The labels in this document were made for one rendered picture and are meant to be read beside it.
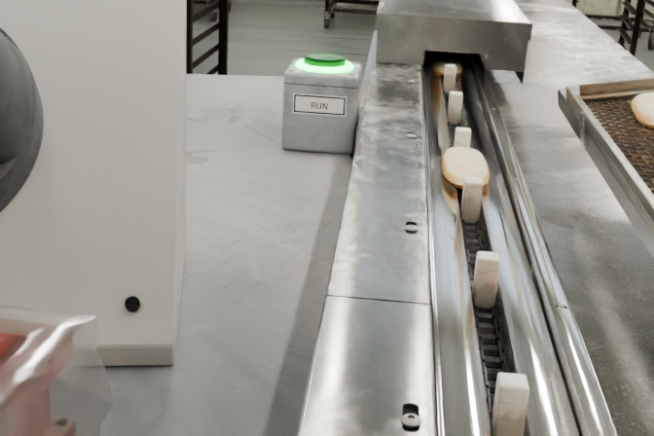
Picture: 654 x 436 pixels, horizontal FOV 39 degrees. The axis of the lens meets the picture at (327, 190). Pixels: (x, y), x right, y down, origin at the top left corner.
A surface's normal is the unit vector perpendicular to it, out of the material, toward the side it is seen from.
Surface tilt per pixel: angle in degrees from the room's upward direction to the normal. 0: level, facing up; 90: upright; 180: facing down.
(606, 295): 0
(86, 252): 48
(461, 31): 90
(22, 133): 86
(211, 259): 0
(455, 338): 0
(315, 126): 90
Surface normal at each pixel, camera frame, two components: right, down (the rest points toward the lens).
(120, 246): 0.11, -0.39
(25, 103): 0.98, -0.14
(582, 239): 0.05, -0.94
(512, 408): -0.08, 0.32
